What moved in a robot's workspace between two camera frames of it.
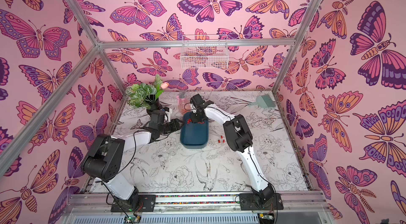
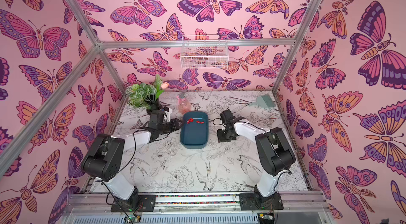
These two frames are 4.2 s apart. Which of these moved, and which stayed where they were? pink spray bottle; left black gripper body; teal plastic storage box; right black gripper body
Moved: right black gripper body
Stayed: teal plastic storage box; pink spray bottle; left black gripper body
